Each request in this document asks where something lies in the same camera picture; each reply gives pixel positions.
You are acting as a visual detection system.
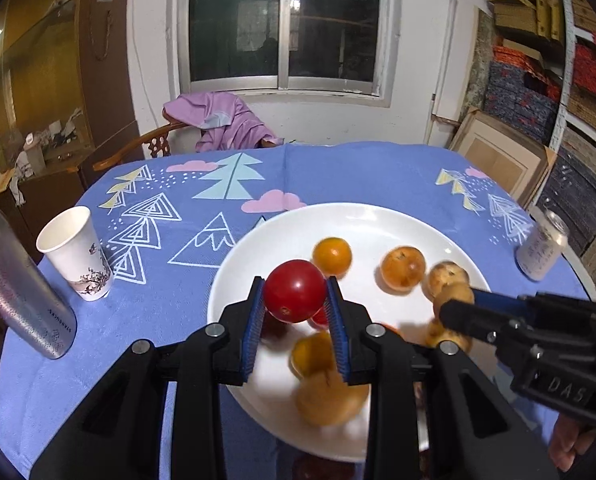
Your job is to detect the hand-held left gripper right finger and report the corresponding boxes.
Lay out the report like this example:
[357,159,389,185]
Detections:
[326,276,561,480]

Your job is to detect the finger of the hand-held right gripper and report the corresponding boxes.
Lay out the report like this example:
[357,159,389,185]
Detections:
[470,287,544,313]
[438,299,524,356]

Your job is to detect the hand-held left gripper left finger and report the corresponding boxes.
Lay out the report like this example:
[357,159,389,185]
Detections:
[30,276,267,480]

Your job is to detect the yellow potato-shaped fruit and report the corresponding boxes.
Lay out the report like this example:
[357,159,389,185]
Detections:
[430,282,476,316]

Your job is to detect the yellow-orange round tomato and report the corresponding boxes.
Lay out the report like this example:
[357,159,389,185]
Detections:
[291,332,339,378]

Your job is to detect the tan sapodilla fruit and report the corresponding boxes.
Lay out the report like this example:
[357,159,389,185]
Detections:
[296,370,371,428]

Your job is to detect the white oval plate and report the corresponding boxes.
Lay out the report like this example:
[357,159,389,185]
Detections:
[207,202,491,463]

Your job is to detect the person's right hand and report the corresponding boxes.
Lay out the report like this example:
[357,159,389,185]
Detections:
[548,412,596,472]

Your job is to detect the small red cherry tomato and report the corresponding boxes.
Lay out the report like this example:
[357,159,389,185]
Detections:
[308,307,333,331]

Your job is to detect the striped yellow pepino melon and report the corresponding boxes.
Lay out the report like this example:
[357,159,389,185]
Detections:
[424,317,474,353]

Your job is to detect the brown-yellow round fruit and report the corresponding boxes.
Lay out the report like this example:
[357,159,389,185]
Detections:
[423,261,470,298]

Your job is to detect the white drink can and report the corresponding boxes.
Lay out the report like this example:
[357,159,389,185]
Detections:
[515,208,570,282]

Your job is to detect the small orange tomato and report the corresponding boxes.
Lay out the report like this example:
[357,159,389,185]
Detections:
[312,237,353,277]

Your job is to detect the blue printed tablecloth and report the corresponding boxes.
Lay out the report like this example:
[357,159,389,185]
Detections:
[0,141,594,480]

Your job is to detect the flat cardboard boxes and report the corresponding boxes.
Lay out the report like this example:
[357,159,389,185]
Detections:
[448,107,559,211]

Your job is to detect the white printed paper cup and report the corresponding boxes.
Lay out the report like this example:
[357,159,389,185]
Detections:
[36,206,114,302]

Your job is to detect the wooden chair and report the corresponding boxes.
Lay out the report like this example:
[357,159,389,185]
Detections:
[92,120,289,173]

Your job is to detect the stack of patterned gift boxes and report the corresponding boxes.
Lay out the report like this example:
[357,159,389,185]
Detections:
[478,0,596,301]

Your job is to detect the purple cloth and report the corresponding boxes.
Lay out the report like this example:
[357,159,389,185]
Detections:
[163,91,279,153]

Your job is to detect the silver metal bottle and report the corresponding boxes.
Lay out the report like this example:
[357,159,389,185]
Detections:
[0,180,77,360]

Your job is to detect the clutter of small shelf items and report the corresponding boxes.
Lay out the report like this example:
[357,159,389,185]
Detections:
[0,120,96,206]

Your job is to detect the sliding glass window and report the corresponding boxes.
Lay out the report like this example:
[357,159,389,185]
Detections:
[170,0,401,108]

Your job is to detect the wooden cabinet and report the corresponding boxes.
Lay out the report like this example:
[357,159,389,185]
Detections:
[0,0,146,261]

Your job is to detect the white perforated shelf post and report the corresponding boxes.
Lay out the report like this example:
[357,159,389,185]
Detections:
[548,0,576,153]

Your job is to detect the white plastic wall conduit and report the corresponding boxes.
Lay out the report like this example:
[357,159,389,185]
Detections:
[424,0,459,147]

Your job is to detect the hanging bead string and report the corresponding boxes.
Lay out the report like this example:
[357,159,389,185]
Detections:
[90,7,113,61]

